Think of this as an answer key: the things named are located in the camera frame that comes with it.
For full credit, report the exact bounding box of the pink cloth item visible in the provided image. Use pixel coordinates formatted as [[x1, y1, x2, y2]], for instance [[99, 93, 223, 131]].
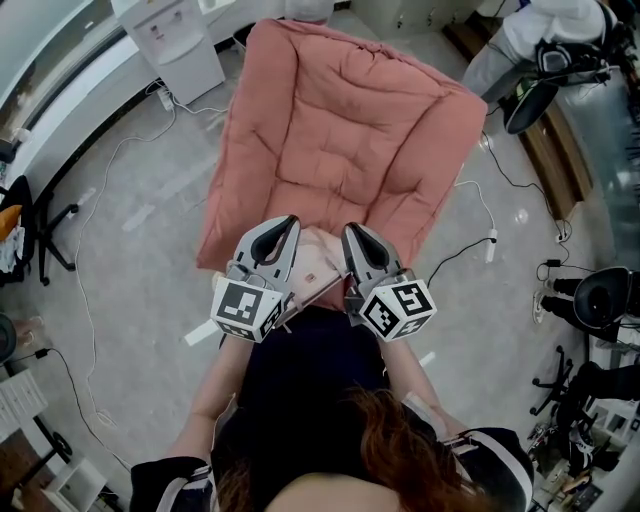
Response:
[[279, 224, 354, 334]]

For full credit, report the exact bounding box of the white power strip cable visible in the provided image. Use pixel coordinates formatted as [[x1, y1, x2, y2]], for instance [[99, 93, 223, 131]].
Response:
[[453, 179, 496, 232]]

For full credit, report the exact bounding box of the person's right forearm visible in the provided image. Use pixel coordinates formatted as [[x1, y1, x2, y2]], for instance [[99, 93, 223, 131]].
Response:
[[382, 339, 469, 434]]

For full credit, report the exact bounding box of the person's black striped jacket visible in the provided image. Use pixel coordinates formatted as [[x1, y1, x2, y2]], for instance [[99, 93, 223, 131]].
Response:
[[129, 389, 535, 512]]

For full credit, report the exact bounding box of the black power cable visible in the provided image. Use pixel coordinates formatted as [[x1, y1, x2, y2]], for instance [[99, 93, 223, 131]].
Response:
[[427, 238, 494, 289]]

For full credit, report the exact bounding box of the orange bag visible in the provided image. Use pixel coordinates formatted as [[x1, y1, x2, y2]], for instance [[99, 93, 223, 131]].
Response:
[[0, 204, 24, 242]]

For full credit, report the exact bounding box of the person's black dress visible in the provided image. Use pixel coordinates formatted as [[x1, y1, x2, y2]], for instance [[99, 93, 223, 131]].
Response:
[[214, 304, 392, 501]]

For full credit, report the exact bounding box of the large black-framed window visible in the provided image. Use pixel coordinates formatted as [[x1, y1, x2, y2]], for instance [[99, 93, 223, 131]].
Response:
[[0, 0, 125, 129]]

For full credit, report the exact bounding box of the long white cable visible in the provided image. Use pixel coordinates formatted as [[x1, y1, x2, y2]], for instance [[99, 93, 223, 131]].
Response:
[[73, 97, 179, 426]]

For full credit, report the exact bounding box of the black office chair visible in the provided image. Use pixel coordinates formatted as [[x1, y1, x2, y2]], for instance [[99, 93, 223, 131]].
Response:
[[531, 344, 640, 417], [0, 174, 80, 287]]

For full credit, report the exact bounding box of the long black cable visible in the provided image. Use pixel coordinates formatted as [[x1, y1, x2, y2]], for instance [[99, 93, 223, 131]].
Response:
[[481, 131, 566, 227]]

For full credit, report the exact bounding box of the white water dispenser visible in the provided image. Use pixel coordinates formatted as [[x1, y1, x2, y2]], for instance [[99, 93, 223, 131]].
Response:
[[110, 0, 226, 106]]

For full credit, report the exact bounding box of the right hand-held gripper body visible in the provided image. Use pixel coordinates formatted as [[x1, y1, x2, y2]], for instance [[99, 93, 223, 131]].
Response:
[[342, 268, 437, 344]]

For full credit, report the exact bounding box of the black round-backed chair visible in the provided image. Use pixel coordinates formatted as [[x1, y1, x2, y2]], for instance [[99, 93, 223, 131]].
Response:
[[572, 266, 640, 344]]

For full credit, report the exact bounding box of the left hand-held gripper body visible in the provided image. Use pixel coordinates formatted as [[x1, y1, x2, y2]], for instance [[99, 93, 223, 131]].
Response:
[[209, 256, 295, 344]]

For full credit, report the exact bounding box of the pink cushioned lounge chair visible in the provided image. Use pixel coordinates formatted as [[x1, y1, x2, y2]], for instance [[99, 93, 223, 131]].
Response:
[[194, 17, 489, 274]]

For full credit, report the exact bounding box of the black adapter cable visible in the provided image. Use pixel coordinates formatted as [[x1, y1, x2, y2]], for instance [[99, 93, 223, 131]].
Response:
[[33, 347, 134, 469]]

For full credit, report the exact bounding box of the person's left forearm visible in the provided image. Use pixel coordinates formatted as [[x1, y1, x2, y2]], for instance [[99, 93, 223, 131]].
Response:
[[167, 333, 257, 459]]

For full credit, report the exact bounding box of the wooden step platform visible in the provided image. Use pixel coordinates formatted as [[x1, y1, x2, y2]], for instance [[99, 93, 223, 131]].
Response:
[[444, 22, 595, 222]]

